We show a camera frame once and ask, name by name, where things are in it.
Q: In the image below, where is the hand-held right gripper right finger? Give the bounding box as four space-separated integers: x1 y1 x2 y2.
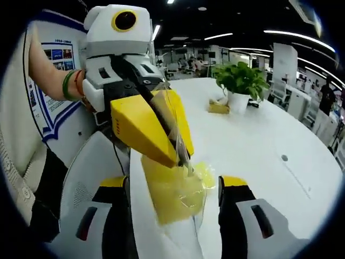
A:
217 175 311 259

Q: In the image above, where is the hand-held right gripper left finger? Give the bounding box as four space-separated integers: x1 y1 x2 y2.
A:
58 175 136 259

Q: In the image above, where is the small rounded yellow silicone block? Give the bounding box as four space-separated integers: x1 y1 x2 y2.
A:
192 161 217 189

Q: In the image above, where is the large rectangular yellow silicone block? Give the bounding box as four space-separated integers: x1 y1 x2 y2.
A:
140 154 209 233

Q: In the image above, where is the yellow tissue box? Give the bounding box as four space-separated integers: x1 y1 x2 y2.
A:
208 98 231 114

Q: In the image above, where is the white perforated chair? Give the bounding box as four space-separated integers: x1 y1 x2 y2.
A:
59 131 130 211

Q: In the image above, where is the white plant pot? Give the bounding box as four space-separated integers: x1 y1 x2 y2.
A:
226 91 251 114

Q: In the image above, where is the green leafy plant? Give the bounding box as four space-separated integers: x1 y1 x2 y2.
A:
212 61 271 101

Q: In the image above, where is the person's beige knitted sweater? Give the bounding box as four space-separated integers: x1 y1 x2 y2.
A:
0 25 49 226

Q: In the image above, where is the long ceiling light strip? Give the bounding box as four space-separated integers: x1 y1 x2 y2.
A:
263 29 337 54

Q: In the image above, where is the black thin cable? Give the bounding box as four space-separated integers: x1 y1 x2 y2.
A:
111 142 128 178

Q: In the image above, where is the red string bracelet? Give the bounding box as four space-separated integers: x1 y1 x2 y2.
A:
73 69 86 98

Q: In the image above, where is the green bangle bracelet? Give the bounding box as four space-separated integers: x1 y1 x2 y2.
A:
62 69 81 103

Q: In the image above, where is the blue and white wall poster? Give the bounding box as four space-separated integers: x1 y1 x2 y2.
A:
25 10 89 142

